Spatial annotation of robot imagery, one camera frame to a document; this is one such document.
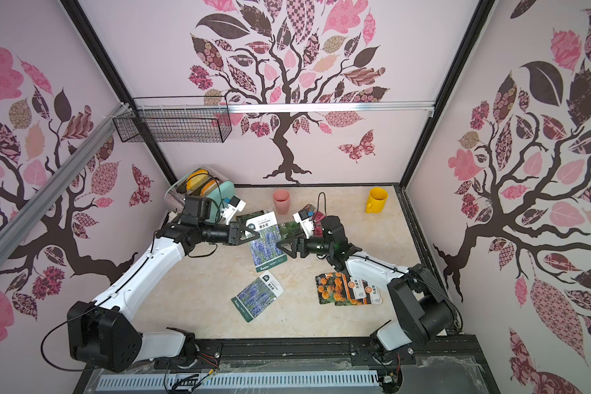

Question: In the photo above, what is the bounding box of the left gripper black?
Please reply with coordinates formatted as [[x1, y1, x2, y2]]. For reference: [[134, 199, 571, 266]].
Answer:
[[198, 222, 259, 246]]

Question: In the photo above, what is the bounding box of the lavender seed packet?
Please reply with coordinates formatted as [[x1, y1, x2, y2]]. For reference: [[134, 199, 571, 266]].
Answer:
[[231, 271, 284, 323], [246, 212, 287, 273]]

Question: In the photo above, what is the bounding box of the green gourd packet front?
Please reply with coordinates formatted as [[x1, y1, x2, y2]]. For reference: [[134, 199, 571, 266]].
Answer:
[[278, 221, 304, 241]]

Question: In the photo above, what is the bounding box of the green gourd packet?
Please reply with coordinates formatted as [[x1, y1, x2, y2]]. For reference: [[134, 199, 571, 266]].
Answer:
[[236, 210, 265, 229], [278, 221, 304, 241]]

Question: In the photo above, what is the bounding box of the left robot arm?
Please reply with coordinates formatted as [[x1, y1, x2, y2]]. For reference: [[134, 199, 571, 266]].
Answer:
[[63, 196, 260, 372]]

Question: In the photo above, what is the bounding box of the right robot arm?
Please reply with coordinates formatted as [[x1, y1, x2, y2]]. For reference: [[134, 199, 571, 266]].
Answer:
[[277, 216, 463, 351]]

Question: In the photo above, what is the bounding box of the hollyhock seed packet rear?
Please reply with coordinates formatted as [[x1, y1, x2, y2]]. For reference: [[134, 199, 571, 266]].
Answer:
[[304, 204, 326, 225]]

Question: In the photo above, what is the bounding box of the marigold seed packet left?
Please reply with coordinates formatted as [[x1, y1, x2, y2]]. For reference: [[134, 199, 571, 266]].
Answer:
[[315, 273, 346, 305]]

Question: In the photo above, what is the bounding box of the marigold seed packet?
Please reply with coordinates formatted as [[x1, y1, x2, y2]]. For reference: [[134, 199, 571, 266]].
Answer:
[[315, 273, 346, 305], [333, 274, 383, 306]]

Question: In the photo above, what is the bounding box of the marigold seed packet right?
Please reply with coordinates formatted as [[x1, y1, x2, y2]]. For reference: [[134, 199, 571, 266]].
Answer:
[[333, 274, 383, 306]]

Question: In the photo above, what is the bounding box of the green gourd packet rear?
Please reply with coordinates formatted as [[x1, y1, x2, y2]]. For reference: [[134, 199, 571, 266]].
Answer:
[[236, 210, 265, 229]]

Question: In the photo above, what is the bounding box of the pink cup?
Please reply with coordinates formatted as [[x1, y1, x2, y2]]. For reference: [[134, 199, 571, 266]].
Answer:
[[273, 190, 291, 215]]

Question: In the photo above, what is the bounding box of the mint green toaster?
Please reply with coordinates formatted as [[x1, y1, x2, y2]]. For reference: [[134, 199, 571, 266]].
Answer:
[[164, 166, 236, 223]]

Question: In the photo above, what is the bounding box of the yellow mug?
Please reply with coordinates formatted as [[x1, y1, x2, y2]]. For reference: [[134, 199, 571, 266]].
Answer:
[[365, 187, 388, 213]]

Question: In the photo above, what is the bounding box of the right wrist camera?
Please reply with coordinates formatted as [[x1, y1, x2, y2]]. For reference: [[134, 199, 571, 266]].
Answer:
[[293, 204, 316, 239]]

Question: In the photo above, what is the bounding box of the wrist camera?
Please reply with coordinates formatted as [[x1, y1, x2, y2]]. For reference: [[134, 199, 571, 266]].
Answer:
[[221, 195, 246, 225], [293, 204, 316, 239]]

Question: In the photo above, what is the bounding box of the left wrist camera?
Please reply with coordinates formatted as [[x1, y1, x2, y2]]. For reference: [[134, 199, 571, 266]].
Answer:
[[221, 195, 246, 225]]

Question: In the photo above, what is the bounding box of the black wire basket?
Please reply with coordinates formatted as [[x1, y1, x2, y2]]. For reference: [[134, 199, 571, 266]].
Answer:
[[113, 94, 235, 144]]

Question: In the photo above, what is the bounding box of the aluminium rail rear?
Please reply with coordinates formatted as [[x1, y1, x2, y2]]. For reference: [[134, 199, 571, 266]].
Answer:
[[138, 101, 435, 113]]

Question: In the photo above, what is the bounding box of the aluminium rail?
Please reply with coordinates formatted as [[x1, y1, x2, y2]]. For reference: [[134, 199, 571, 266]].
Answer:
[[0, 103, 130, 267], [138, 101, 435, 113]]

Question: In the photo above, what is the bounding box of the white slotted cable duct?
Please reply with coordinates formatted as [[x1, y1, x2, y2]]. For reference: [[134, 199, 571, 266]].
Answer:
[[94, 370, 379, 393]]

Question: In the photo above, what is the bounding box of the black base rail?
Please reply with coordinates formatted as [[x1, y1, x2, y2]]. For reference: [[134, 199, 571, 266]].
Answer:
[[75, 335, 488, 372]]

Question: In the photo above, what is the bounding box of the aluminium rail left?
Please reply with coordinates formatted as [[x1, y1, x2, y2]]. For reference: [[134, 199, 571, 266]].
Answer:
[[0, 103, 130, 267]]

